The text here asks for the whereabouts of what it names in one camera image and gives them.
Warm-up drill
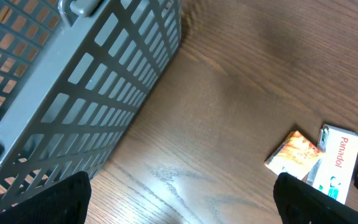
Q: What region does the white Panadol box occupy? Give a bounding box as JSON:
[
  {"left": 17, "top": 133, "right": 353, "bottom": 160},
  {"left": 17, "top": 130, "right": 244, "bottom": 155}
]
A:
[{"left": 306, "top": 124, "right": 358, "bottom": 204}]

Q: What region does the grey plastic basket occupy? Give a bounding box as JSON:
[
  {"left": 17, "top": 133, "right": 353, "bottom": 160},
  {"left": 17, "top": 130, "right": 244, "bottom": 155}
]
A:
[{"left": 0, "top": 0, "right": 181, "bottom": 213}]

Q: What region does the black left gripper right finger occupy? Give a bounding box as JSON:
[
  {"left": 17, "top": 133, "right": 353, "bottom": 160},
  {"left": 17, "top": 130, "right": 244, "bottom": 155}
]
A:
[{"left": 273, "top": 172, "right": 358, "bottom": 224}]

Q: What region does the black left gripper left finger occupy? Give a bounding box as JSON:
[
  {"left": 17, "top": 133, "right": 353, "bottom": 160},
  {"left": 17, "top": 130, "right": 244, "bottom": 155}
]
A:
[{"left": 0, "top": 171, "right": 91, "bottom": 224}]

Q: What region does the orange small carton box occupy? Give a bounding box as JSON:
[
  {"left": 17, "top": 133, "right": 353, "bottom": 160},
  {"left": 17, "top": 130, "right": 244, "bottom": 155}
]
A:
[{"left": 264, "top": 131, "right": 325, "bottom": 180}]

